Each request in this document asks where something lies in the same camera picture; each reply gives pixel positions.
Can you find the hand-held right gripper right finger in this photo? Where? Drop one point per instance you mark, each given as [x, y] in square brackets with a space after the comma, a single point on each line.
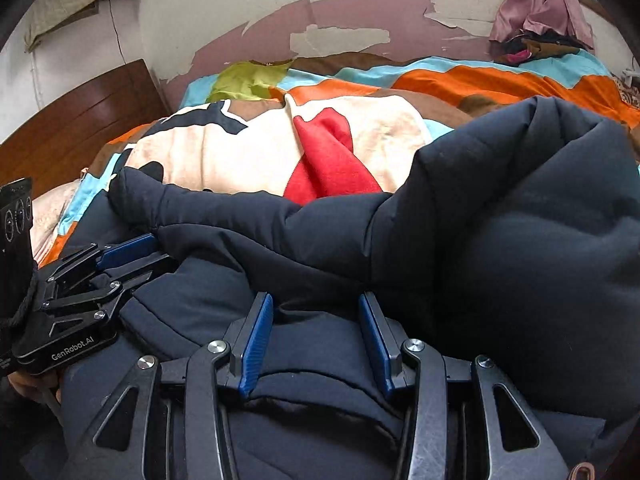
[377, 345]

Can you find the long pink curtain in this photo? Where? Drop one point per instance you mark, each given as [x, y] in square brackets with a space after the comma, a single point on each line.
[540, 5]

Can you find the pile of dark clothes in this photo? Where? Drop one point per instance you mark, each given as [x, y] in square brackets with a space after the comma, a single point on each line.
[540, 50]

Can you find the brown wooden headboard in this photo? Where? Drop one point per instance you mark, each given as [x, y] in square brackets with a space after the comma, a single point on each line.
[75, 120]

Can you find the person's left hand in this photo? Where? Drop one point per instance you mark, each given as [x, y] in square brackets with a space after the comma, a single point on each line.
[30, 385]

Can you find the colourful striped quilt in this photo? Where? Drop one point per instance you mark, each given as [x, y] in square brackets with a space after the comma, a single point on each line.
[350, 125]

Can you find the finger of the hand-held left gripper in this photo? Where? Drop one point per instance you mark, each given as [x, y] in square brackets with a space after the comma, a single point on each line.
[127, 250]
[135, 275]

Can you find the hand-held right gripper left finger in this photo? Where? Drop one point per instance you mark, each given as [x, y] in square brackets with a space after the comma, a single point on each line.
[257, 340]

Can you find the pink floral pillow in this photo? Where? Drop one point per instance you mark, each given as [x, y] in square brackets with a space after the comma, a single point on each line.
[55, 210]

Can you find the dark navy padded jacket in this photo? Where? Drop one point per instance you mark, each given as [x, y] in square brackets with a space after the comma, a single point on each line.
[500, 260]

